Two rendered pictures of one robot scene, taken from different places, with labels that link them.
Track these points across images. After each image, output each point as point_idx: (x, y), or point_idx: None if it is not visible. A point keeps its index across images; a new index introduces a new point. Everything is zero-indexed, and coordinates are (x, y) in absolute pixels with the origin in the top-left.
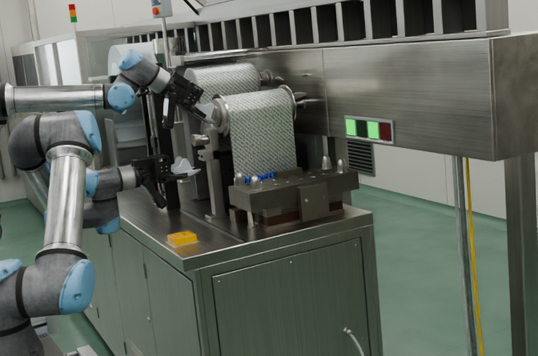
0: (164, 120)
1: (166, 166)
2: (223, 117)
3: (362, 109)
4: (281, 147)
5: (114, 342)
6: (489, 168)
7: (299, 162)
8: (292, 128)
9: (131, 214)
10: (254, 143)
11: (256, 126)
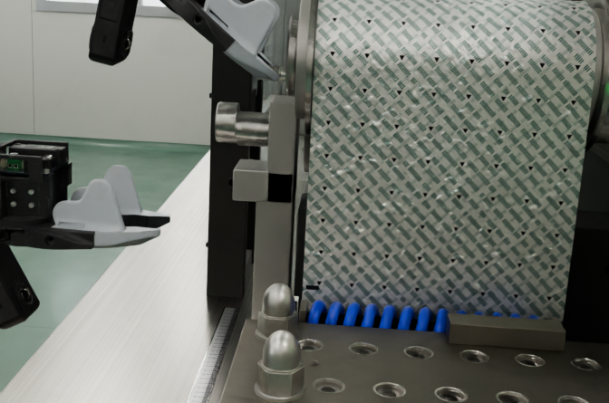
0: (91, 30)
1: (31, 189)
2: (296, 62)
3: None
4: (512, 226)
5: None
6: None
7: (599, 288)
8: (579, 164)
9: (131, 273)
10: (400, 186)
11: (422, 125)
